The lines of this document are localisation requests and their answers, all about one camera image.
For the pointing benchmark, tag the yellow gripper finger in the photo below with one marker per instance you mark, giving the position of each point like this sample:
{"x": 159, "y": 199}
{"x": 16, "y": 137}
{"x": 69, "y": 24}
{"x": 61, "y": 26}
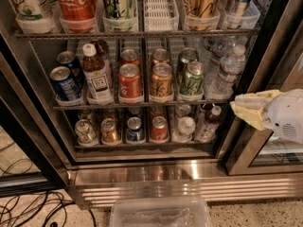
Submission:
{"x": 253, "y": 107}

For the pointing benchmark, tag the clear water bottle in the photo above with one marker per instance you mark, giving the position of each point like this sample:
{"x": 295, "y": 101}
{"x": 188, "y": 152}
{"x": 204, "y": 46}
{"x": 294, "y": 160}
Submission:
{"x": 231, "y": 66}
{"x": 218, "y": 46}

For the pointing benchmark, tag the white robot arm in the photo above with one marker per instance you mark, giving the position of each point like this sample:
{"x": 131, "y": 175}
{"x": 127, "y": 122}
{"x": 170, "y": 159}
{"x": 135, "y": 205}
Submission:
{"x": 281, "y": 112}

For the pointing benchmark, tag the glass fridge door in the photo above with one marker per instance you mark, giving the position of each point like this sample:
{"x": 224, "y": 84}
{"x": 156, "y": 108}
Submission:
{"x": 275, "y": 62}

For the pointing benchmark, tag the bottom shelf tea bottle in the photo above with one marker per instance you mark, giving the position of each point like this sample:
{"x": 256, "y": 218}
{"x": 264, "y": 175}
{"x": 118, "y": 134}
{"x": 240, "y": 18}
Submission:
{"x": 208, "y": 124}

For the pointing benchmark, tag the bottom shelf water bottle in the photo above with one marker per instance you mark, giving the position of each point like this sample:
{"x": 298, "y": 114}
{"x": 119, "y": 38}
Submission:
{"x": 184, "y": 129}

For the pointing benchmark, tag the bottom shelf red can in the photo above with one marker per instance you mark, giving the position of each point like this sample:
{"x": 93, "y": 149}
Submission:
{"x": 159, "y": 128}

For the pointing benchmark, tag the bottom shelf blue can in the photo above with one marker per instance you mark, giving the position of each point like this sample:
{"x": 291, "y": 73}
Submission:
{"x": 135, "y": 131}

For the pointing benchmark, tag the stainless steel fridge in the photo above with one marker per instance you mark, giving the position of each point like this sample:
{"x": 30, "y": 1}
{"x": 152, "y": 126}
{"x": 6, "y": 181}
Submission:
{"x": 98, "y": 176}

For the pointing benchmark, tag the bottom shelf orange can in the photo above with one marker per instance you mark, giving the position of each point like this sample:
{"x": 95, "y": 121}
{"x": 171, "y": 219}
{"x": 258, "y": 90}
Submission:
{"x": 109, "y": 132}

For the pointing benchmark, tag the front pure leaf tea bottle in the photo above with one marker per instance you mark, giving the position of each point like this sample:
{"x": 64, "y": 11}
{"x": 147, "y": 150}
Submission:
{"x": 96, "y": 73}

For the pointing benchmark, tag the rear tea bottle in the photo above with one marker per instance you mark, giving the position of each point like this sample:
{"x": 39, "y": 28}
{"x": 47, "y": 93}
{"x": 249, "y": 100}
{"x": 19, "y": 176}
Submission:
{"x": 103, "y": 50}

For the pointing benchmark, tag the top shelf green can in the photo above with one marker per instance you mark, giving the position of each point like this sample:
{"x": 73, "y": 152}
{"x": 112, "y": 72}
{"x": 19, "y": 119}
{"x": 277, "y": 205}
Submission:
{"x": 119, "y": 9}

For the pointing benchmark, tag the top shelf coca-cola can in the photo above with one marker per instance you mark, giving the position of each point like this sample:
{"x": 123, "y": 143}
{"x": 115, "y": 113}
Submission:
{"x": 78, "y": 10}

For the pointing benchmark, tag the top shelf 7up can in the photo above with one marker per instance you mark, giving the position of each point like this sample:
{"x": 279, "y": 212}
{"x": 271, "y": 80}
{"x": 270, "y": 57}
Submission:
{"x": 33, "y": 10}

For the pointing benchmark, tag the front green lacroix can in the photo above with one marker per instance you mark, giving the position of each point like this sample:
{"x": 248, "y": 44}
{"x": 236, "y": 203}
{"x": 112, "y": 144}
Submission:
{"x": 192, "y": 79}

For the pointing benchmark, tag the green lacroix can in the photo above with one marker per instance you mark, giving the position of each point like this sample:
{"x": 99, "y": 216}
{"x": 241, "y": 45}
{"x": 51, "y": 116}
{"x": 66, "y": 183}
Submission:
{"x": 187, "y": 55}
{"x": 192, "y": 79}

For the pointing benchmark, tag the rear green lacroix can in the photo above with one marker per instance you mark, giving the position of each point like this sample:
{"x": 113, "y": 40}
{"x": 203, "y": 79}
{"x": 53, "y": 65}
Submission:
{"x": 187, "y": 55}

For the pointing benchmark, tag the front orange lacroix can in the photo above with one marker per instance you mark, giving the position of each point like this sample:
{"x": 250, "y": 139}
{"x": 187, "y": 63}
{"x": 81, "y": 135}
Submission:
{"x": 161, "y": 80}

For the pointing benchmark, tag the orange lacroix can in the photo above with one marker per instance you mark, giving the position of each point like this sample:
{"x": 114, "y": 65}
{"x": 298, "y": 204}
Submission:
{"x": 161, "y": 80}
{"x": 159, "y": 55}

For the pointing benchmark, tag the rear orange lacroix can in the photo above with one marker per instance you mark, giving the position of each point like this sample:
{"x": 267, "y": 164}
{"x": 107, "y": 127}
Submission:
{"x": 159, "y": 55}

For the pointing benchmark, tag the front red coke can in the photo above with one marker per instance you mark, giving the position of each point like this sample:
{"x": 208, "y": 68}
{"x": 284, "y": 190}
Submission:
{"x": 130, "y": 81}

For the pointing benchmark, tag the red coke can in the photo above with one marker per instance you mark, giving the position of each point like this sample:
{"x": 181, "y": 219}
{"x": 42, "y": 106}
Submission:
{"x": 130, "y": 81}
{"x": 129, "y": 56}

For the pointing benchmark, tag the empty white plastic tray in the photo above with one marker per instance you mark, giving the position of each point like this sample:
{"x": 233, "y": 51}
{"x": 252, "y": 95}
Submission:
{"x": 160, "y": 15}

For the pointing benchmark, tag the rear red coke can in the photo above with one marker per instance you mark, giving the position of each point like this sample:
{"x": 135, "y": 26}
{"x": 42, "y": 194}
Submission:
{"x": 129, "y": 56}

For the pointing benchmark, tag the clear plastic bin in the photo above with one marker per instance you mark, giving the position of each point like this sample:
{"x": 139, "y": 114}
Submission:
{"x": 184, "y": 211}

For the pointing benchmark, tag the front blue pepsi can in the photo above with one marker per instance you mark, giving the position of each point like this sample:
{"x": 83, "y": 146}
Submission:
{"x": 64, "y": 84}

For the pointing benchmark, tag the blue pepsi can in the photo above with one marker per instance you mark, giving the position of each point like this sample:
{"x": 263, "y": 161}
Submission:
{"x": 70, "y": 60}
{"x": 64, "y": 84}

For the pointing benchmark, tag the rear blue pepsi can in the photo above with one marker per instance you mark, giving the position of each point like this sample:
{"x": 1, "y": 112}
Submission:
{"x": 70, "y": 60}

